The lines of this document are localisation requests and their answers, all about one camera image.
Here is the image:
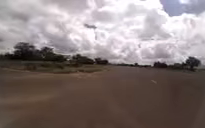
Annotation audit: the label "grass verge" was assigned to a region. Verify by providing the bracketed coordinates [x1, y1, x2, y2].
[0, 59, 108, 75]

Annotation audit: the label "brown asphalt road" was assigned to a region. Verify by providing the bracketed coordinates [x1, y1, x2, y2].
[0, 64, 205, 128]

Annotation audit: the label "low dark bushes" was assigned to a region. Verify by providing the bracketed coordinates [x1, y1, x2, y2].
[116, 61, 188, 70]

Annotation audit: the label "row of trees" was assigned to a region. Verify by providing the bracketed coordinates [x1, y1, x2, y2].
[0, 41, 110, 66]

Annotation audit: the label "single tree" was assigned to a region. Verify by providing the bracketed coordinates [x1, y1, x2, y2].
[185, 56, 202, 71]

